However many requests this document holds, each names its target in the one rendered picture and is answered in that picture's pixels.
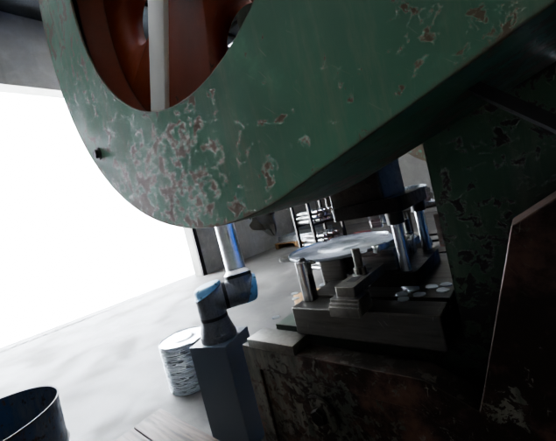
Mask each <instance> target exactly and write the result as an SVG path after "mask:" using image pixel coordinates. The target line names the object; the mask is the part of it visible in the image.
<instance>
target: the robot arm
mask: <svg viewBox="0 0 556 441"><path fill-rule="evenodd" d="M274 213H275V212H273V213H268V214H264V215H260V216H257V217H254V218H250V220H251V223H250V229H252V230H253V231H264V232H265V233H266V234H268V235H271V236H275V235H276V234H277V226H276V219H275V214H274ZM215 231H216V234H217V238H218V242H219V245H220V249H221V252H222V258H223V261H224V265H225V269H226V274H225V276H224V279H225V281H224V282H220V280H218V279H216V280H213V281H210V282H208V283H205V284H203V285H201V286H200V287H198V288H197V289H196V290H195V291H194V299H195V301H194V302H195V303H196V306H197V310H198V313H199V317H200V320H201V344H202V345H204V346H213V345H217V344H220V343H222V342H224V341H227V340H229V339H231V338H232V337H234V336H235V335H236V326H235V325H234V324H233V322H232V320H231V319H230V317H229V315H228V311H227V309H229V308H232V307H236V306H238V305H243V304H246V303H249V302H251V301H254V300H256V299H257V294H258V291H257V280H256V276H255V274H254V273H250V269H248V268H246V267H245V263H244V260H243V254H242V251H241V247H240V244H239V241H238V237H237V233H236V228H235V224H234V223H230V224H227V225H223V226H219V227H215Z"/></svg>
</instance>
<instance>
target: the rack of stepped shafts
mask: <svg viewBox="0 0 556 441"><path fill-rule="evenodd" d="M317 201H318V205H319V208H315V209H312V210H311V209H310V206H309V203H307V204H306V211H305V212H302V213H298V214H297V216H300V217H299V218H297V219H296V217H295V213H294V209H293V207H291V208H290V210H291V214H292V220H293V225H294V228H295V232H296V235H297V239H298V243H299V248H303V246H304V247H305V246H307V245H310V244H313V243H316V242H321V241H323V242H328V241H330V239H332V238H335V237H339V236H341V235H347V231H346V228H345V224H344V221H341V229H342V233H338V232H340V229H327V223H326V222H329V221H333V220H334V217H333V214H332V207H326V206H324V207H322V204H321V200H317ZM329 218H331V219H329ZM327 219H328V220H327ZM297 220H299V221H297ZM318 221H319V222H318ZM315 222H316V223H315ZM322 223H323V227H324V229H323V230H319V231H315V227H314V226H317V225H320V224H322ZM309 224H310V226H311V229H312V233H310V234H306V235H303V237H306V238H308V239H305V240H302V241H303V242H305V243H303V244H302V242H301V239H300V235H299V228H300V227H303V226H305V225H309ZM311 266H312V270H320V265H319V263H318V262H317V263H311Z"/></svg>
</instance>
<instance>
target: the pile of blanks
mask: <svg viewBox="0 0 556 441"><path fill-rule="evenodd" d="M200 339H201V338H199V339H198V340H196V341H195V342H193V343H191V344H189V345H187V346H183V347H180V348H177V349H173V350H161V349H159V352H160V356H161V359H162V362H163V365H164V370H165V374H166V378H167V380H168V384H169V389H170V391H171V393H172V394H173V395H174V396H187V395H191V394H193V393H195V392H198V391H200V390H201V389H200V385H199V383H198V379H197V375H196V372H195V368H194V363H193V359H192V355H191V352H190V349H189V348H190V347H191V346H193V345H194V344H195V343H196V342H198V341H199V340H200Z"/></svg>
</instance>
